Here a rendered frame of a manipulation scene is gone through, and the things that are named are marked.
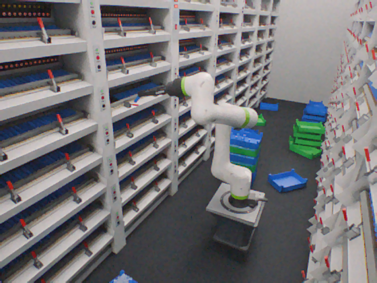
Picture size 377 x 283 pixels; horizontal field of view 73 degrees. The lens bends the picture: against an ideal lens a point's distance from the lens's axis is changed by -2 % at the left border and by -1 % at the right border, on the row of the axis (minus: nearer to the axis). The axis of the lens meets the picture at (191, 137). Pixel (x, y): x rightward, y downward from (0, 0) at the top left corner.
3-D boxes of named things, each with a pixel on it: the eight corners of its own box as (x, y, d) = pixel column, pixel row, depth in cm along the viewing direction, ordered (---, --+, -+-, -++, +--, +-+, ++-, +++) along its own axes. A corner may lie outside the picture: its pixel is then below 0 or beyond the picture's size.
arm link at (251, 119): (240, 125, 161) (245, 106, 159) (258, 131, 153) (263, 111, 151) (224, 124, 147) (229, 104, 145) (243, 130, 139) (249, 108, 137)
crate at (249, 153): (260, 147, 244) (261, 140, 240) (256, 158, 227) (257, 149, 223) (229, 141, 254) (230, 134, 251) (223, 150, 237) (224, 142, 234)
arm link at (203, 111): (227, 107, 146) (245, 105, 139) (228, 127, 146) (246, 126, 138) (185, 100, 118) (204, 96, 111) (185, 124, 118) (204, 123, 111)
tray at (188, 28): (212, 35, 227) (217, 19, 220) (177, 40, 179) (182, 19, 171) (192, 27, 233) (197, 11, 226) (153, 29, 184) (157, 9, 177)
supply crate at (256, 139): (261, 140, 240) (262, 133, 237) (257, 149, 223) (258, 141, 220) (230, 134, 251) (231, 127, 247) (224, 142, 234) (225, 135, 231)
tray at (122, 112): (170, 96, 188) (173, 85, 183) (110, 124, 139) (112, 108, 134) (148, 85, 194) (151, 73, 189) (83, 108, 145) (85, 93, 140)
